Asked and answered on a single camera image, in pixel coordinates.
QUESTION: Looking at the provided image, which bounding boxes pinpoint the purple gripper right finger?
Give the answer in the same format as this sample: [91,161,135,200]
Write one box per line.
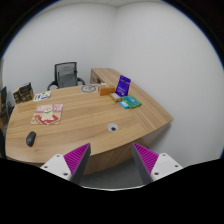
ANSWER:
[132,143,182,185]

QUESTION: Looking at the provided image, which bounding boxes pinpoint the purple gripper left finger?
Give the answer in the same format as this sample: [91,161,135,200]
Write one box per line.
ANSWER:
[41,143,91,184]

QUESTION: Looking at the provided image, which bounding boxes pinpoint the black computer mouse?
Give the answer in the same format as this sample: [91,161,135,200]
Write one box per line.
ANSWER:
[26,131,36,147]

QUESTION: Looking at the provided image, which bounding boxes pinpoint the colourful printed mouse pad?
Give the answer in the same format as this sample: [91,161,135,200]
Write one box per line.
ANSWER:
[31,104,63,125]

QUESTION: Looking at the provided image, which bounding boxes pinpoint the wooden office desk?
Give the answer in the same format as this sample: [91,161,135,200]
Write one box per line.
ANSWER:
[4,67,174,177]

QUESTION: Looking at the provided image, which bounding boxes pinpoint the green flat box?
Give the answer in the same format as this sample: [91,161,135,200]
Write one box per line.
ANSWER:
[122,96,141,108]

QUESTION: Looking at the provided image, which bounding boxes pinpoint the small blue box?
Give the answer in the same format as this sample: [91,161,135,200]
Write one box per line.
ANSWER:
[119,101,130,109]

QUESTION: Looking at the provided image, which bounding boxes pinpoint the white green leaflet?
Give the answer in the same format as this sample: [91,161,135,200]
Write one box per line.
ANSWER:
[33,91,51,102]

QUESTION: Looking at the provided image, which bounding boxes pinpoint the small tan box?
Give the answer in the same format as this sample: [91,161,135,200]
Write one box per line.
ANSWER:
[109,93,121,102]

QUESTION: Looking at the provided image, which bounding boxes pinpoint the orange cardboard box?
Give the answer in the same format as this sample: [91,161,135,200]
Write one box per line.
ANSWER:
[98,85,115,96]

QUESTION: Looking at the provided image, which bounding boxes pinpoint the purple standing sign card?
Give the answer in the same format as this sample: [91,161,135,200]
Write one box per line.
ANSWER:
[115,75,131,97]

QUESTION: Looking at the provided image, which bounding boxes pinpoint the dark brown product box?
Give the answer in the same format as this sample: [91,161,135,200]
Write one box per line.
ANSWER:
[19,82,34,102]

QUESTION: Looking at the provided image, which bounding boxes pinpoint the black visitor chair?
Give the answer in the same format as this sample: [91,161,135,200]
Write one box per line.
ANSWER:
[0,85,14,129]

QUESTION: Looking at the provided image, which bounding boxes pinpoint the grey mesh office chair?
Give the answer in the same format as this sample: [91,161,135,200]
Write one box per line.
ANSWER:
[47,62,85,90]

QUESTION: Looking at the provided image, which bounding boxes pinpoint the small brown product box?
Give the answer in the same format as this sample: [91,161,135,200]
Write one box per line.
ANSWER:
[13,88,21,104]

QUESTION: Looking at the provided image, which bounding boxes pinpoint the wooden side desk return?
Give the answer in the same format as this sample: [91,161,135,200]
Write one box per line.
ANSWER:
[90,68,120,86]

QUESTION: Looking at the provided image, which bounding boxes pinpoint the silver desk cable grommet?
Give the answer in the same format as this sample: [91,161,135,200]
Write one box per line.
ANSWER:
[107,123,118,132]

